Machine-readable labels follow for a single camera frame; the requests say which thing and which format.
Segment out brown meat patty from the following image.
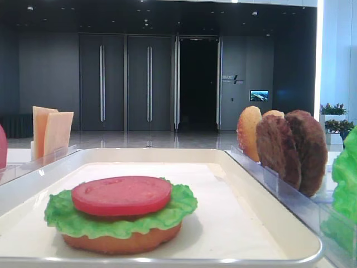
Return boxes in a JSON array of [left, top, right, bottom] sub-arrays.
[[285, 110, 328, 197], [256, 114, 301, 189]]

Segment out front bread slice in rack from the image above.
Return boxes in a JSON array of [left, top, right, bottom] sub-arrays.
[[237, 106, 262, 162]]

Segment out bread slice in rack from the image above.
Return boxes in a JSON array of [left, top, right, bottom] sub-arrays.
[[237, 106, 262, 162], [262, 110, 284, 118]]

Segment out red tomato slice on lettuce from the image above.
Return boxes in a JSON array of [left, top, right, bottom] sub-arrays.
[[71, 176, 172, 217]]

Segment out rear bread slice in rack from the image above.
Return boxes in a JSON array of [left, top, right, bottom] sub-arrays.
[[262, 110, 284, 118]]

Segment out right pale cheese slice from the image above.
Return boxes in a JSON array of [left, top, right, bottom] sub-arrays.
[[44, 112, 74, 156]]

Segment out pale cheese slice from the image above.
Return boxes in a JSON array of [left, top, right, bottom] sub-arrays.
[[44, 112, 74, 156], [32, 106, 59, 160]]

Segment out bottom bread bun slice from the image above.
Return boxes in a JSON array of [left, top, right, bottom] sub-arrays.
[[62, 223, 182, 255]]

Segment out left pale cheese slice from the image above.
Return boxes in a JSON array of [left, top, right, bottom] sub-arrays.
[[32, 106, 59, 160]]

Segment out green lettuce leaf on bun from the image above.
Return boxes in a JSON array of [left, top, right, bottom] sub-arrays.
[[44, 184, 197, 239]]

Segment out red tomato slice in rack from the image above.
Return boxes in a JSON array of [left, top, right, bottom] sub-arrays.
[[0, 125, 8, 169]]

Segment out green lettuce leaf in rack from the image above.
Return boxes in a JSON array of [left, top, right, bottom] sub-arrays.
[[321, 128, 356, 251]]

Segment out middle dark double door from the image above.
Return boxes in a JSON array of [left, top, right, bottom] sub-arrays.
[[128, 36, 171, 131]]

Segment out dark double door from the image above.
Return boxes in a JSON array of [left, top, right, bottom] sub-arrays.
[[128, 36, 171, 131], [80, 35, 124, 131]]

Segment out left dark double door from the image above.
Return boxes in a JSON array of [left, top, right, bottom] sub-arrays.
[[80, 35, 124, 131]]

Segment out white rectangular serving tray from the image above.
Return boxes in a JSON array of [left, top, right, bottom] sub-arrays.
[[1, 149, 323, 267]]

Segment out lower flower planter box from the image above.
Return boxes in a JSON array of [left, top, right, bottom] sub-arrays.
[[325, 119, 354, 145]]

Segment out flower planter box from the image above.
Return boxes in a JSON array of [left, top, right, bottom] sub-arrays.
[[319, 103, 347, 130], [325, 119, 354, 145]]

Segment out upper flower planter box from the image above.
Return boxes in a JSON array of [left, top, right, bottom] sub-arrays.
[[319, 103, 347, 130]]

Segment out clear acrylic left rack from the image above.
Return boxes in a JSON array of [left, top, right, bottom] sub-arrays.
[[1, 145, 78, 185]]

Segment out clear acrylic rack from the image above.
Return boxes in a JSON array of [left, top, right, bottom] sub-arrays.
[[1, 145, 78, 185], [229, 146, 356, 267]]

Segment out clear acrylic right rack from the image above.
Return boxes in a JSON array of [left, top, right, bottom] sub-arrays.
[[229, 146, 356, 267]]

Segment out small wall display screen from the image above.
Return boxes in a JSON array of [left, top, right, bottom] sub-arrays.
[[250, 90, 269, 102]]

